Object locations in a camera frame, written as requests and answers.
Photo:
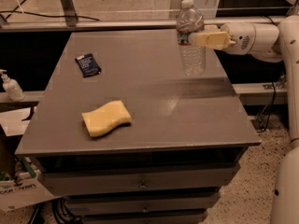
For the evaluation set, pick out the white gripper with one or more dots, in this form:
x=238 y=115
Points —
x=240 y=38

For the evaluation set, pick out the clear plastic water bottle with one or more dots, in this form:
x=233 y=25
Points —
x=190 y=21

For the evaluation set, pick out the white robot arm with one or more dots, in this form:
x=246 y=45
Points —
x=271 y=43

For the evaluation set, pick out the white pump dispenser bottle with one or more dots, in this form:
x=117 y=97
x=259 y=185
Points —
x=11 y=87

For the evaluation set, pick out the dark blue snack packet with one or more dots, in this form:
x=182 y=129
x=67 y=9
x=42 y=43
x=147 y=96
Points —
x=88 y=65

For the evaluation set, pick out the grey drawer cabinet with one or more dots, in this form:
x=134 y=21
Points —
x=165 y=167

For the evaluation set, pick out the yellow sponge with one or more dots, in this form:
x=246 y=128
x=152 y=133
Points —
x=106 y=118

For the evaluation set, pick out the white paper sheet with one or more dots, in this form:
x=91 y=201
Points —
x=15 y=122

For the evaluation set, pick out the white cardboard box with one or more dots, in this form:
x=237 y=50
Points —
x=29 y=192

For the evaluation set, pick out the metal frame rail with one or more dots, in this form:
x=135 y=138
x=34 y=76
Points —
x=79 y=15

